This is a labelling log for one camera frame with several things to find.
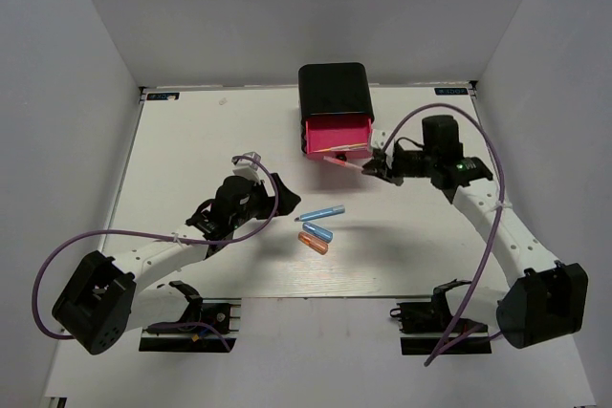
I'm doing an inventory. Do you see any purple cable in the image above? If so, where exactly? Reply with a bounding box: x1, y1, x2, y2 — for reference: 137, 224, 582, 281
382, 104, 508, 367
31, 155, 279, 341

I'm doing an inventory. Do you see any blue marker cap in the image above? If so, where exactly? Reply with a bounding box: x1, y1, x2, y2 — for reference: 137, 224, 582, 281
302, 222, 333, 244

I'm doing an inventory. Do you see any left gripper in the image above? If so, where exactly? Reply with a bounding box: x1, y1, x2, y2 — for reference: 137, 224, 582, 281
230, 173, 300, 229

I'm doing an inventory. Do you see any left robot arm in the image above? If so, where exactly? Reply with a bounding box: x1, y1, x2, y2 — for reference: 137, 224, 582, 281
52, 173, 301, 355

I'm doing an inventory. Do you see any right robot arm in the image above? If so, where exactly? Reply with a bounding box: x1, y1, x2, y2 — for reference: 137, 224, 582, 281
363, 115, 588, 349

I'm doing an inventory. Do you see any orange marker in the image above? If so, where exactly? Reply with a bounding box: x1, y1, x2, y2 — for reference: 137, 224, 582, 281
297, 231, 329, 255

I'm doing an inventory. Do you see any table logo sticker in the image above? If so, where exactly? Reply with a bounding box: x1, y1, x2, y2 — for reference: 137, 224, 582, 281
146, 92, 180, 101
434, 87, 469, 96

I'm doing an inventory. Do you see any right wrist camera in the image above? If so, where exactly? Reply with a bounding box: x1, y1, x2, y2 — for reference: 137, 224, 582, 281
367, 129, 394, 162

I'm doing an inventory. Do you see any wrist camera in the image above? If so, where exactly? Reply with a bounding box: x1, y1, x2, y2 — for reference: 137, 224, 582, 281
232, 151, 261, 184
367, 129, 394, 162

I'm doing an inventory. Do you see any yellow thin pen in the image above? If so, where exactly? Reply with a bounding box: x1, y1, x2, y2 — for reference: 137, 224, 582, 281
314, 144, 359, 153

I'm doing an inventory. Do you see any left table logo sticker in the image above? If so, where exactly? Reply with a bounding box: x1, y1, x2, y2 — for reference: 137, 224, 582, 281
146, 92, 180, 101

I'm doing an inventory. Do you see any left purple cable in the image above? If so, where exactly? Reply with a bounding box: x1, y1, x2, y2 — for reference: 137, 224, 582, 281
31, 155, 279, 341

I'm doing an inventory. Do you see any black drawer cabinet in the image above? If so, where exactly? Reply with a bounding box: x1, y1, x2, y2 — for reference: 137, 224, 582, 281
297, 62, 375, 121

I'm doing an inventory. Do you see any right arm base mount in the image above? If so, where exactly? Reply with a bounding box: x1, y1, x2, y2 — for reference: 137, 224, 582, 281
389, 279, 492, 355

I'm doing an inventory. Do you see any pink drawer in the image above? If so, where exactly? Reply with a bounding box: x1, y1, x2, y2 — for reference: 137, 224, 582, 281
301, 114, 372, 161

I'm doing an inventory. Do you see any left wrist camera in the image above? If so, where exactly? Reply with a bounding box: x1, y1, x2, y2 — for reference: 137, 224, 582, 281
232, 151, 261, 184

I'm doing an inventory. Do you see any blue highlighter pen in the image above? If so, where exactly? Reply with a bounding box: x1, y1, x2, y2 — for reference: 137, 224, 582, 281
295, 204, 345, 222

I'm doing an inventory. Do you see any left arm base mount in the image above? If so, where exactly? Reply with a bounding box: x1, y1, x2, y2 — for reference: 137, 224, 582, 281
139, 299, 242, 354

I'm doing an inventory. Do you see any right table logo sticker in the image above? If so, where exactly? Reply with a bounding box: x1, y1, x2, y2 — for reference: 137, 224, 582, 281
434, 87, 469, 96

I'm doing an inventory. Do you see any red thin pen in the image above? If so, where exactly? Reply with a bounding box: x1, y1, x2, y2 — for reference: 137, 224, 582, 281
322, 156, 363, 173

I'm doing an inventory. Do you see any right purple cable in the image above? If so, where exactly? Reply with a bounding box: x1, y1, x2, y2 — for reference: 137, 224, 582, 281
382, 104, 508, 367

